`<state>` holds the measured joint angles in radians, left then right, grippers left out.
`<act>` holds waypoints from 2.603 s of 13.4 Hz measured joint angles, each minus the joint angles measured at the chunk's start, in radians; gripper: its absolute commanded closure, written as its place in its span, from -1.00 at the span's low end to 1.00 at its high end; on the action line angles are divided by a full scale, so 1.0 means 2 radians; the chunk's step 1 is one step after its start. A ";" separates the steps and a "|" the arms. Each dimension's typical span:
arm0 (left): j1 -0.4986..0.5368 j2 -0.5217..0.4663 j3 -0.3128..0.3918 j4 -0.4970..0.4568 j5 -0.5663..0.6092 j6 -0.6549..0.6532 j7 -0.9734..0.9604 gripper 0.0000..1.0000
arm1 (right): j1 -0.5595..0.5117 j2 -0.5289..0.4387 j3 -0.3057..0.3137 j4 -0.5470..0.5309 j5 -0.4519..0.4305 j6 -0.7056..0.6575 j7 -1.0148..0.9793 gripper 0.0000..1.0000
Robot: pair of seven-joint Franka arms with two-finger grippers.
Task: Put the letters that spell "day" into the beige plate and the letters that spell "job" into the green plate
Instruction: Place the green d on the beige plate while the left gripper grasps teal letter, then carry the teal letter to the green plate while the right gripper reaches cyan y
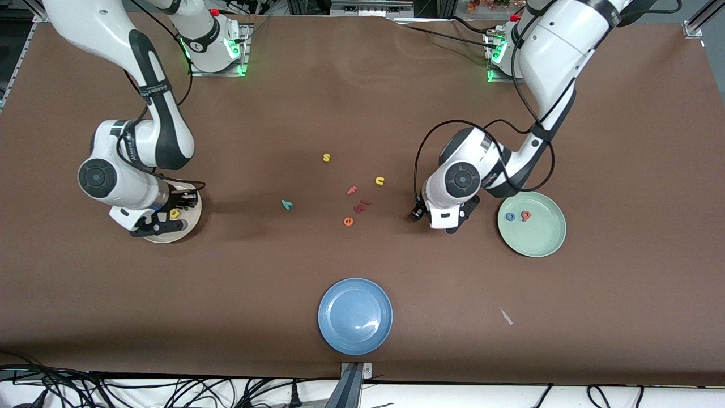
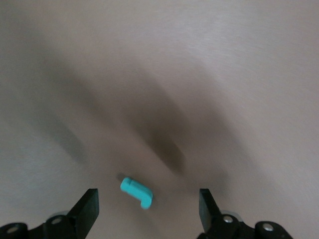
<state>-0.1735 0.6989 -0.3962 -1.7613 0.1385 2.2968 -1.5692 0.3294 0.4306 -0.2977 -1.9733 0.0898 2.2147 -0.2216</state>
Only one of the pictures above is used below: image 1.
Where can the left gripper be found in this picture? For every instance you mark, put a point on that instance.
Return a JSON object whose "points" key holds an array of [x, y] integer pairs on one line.
{"points": [[417, 213]]}

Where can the green plate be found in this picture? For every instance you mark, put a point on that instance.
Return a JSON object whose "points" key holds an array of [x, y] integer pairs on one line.
{"points": [[538, 238]]}

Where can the orange decoration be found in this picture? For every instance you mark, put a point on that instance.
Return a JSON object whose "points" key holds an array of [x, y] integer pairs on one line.
{"points": [[487, 4]]}

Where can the blue plate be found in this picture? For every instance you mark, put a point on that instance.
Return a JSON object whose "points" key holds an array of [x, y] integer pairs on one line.
{"points": [[355, 316]]}

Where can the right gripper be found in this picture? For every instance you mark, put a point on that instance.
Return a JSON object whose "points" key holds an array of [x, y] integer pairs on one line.
{"points": [[182, 202]]}

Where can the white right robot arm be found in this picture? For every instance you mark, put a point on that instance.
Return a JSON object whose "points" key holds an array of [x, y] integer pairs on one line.
{"points": [[85, 22]]}

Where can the metal front camera mount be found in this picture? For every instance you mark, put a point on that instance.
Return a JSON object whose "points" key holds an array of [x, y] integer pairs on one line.
{"points": [[351, 391]]}

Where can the beige plate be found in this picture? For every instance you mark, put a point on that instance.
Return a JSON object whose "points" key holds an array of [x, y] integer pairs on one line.
{"points": [[190, 224]]}

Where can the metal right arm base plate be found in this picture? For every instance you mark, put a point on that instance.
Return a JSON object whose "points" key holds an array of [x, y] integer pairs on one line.
{"points": [[218, 74]]}

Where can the white paper scrap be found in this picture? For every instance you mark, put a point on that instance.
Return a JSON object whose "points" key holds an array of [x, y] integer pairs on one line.
{"points": [[506, 316]]}

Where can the grey power strip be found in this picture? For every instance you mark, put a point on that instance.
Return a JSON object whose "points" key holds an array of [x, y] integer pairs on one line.
{"points": [[368, 8]]}

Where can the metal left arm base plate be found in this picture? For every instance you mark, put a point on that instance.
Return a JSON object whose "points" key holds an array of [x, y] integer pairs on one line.
{"points": [[491, 78]]}

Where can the aluminium frame profile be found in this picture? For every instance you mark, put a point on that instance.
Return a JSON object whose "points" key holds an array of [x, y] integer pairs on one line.
{"points": [[694, 27], [34, 11]]}

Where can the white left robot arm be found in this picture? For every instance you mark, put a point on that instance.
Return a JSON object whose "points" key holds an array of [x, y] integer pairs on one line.
{"points": [[555, 51]]}

